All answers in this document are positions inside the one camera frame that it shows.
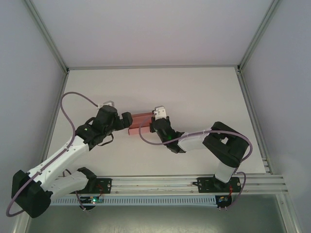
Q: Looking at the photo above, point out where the white slotted cable duct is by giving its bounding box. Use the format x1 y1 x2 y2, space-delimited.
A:
50 195 217 207

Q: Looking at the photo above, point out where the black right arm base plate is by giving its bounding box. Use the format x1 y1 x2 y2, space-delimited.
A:
198 177 242 194

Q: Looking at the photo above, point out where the thin black cable loop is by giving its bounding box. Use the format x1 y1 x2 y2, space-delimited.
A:
96 133 115 147

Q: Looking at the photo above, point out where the aluminium frame leg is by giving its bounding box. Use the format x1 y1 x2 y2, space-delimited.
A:
278 194 301 233
12 213 34 233

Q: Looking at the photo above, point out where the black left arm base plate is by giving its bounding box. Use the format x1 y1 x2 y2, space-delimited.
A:
72 178 113 195

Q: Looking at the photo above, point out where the aluminium frame post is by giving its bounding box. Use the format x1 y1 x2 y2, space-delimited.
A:
24 0 70 73
237 0 282 73

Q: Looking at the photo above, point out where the aluminium mounting rail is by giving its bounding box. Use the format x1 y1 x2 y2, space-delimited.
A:
48 174 289 196

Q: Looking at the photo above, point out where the pink paper box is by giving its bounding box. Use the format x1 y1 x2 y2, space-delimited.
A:
127 111 156 136

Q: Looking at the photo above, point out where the aluminium table side rail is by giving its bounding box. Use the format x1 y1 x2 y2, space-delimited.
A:
36 70 70 177
236 69 272 174

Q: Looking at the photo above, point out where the circuit board with green light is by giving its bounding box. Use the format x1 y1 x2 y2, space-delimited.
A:
81 197 104 204

